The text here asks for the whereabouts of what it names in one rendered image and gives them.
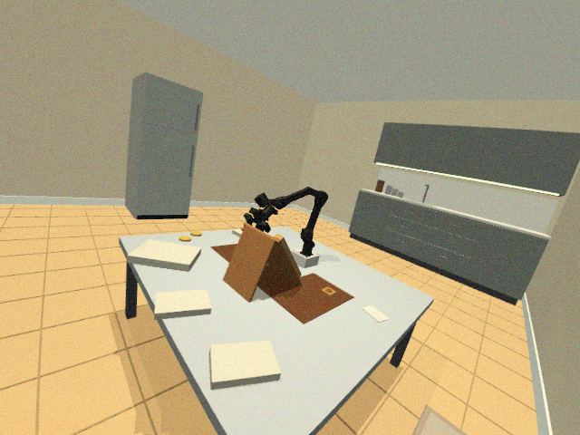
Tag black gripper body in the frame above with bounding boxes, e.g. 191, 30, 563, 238
243, 210, 271, 233

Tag white flat card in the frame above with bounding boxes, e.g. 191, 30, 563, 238
362, 306, 389, 323

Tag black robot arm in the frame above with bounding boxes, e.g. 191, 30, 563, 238
249, 187, 328, 256

